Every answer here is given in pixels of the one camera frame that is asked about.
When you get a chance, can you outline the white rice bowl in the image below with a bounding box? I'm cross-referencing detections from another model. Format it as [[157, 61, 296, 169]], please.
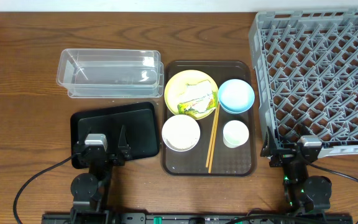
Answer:
[[162, 114, 201, 152]]

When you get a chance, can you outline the white cup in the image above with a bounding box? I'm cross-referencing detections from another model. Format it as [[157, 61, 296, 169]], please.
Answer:
[[223, 120, 250, 148]]

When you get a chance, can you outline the yellow plate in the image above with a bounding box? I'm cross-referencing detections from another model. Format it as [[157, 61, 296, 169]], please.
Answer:
[[164, 70, 218, 119]]

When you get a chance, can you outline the grey dishwasher rack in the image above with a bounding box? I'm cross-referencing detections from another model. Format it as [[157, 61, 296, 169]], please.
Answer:
[[249, 8, 358, 157]]

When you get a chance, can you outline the light blue bowl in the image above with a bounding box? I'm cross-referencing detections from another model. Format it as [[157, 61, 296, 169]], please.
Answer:
[[218, 79, 255, 114]]

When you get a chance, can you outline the green snack wrapper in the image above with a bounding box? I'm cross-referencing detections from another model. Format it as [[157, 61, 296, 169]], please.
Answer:
[[177, 80, 216, 119]]

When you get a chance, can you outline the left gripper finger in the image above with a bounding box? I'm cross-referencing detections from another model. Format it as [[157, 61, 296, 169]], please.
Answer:
[[117, 125, 131, 161], [78, 128, 91, 144]]

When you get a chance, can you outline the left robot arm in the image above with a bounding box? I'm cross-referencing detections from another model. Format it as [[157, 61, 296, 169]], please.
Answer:
[[70, 126, 132, 223]]

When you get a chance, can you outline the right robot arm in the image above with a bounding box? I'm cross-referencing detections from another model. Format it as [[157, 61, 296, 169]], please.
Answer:
[[260, 129, 332, 216]]

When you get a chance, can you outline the black waste tray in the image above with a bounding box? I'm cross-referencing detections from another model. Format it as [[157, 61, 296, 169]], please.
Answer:
[[70, 102, 160, 161]]

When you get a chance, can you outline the wooden chopstick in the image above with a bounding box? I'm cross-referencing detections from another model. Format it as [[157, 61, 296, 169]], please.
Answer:
[[206, 104, 220, 168], [208, 104, 221, 174]]

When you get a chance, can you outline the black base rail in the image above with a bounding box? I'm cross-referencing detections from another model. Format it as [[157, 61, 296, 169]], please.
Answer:
[[41, 213, 353, 224]]

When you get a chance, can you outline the brown serving tray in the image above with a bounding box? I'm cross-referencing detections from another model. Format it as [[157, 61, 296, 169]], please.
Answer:
[[162, 60, 257, 177]]

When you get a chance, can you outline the clear plastic bin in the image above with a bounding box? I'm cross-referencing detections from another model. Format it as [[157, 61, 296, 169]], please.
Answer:
[[56, 49, 165, 98]]

